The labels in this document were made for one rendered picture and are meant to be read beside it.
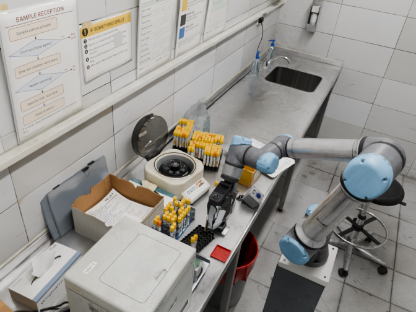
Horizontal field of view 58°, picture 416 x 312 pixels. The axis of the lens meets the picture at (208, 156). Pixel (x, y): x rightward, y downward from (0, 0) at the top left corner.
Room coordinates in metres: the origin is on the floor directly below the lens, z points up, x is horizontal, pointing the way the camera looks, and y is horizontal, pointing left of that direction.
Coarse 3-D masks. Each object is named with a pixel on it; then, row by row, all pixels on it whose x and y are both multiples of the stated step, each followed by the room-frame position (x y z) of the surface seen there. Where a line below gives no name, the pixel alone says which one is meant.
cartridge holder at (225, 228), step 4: (220, 224) 1.16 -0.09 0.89; (224, 224) 1.14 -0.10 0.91; (208, 228) 1.13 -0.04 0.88; (216, 228) 1.12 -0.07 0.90; (220, 228) 1.11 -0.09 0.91; (224, 228) 1.14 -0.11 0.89; (228, 228) 1.14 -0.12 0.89; (216, 232) 1.12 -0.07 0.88; (220, 232) 1.11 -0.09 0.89; (224, 232) 1.12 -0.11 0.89
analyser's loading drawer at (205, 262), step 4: (196, 256) 0.95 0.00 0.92; (200, 256) 0.94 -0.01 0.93; (204, 256) 0.94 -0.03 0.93; (200, 260) 0.93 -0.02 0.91; (204, 260) 0.93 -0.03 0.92; (208, 260) 0.93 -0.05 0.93; (204, 264) 0.92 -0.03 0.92; (208, 264) 0.92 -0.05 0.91; (204, 268) 0.90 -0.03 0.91; (196, 276) 0.84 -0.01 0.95; (200, 276) 0.86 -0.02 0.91; (196, 280) 0.84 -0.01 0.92; (196, 284) 0.83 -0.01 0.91
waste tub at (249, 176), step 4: (244, 168) 1.59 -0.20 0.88; (248, 168) 1.59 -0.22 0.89; (252, 168) 1.58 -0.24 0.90; (244, 172) 1.46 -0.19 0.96; (248, 172) 1.45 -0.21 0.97; (252, 172) 1.45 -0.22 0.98; (256, 172) 1.49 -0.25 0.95; (260, 172) 1.54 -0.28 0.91; (244, 176) 1.46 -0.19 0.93; (248, 176) 1.45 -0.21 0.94; (252, 176) 1.44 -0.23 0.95; (256, 176) 1.50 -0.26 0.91; (240, 180) 1.47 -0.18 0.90; (244, 180) 1.46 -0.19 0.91; (248, 180) 1.45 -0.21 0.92; (252, 180) 1.45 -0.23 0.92; (244, 184) 1.46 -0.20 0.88; (248, 184) 1.45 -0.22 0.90; (252, 184) 1.46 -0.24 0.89
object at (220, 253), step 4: (216, 248) 1.03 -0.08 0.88; (220, 248) 1.04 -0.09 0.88; (224, 248) 1.04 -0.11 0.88; (212, 252) 1.01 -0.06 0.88; (216, 252) 1.02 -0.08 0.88; (220, 252) 1.02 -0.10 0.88; (224, 252) 1.02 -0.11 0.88; (228, 252) 1.02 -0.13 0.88; (212, 256) 0.99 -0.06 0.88; (216, 256) 0.99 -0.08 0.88; (220, 256) 1.00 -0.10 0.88; (224, 256) 1.00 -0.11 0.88; (228, 256) 1.00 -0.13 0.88; (220, 260) 0.97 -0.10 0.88; (224, 260) 0.98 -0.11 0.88
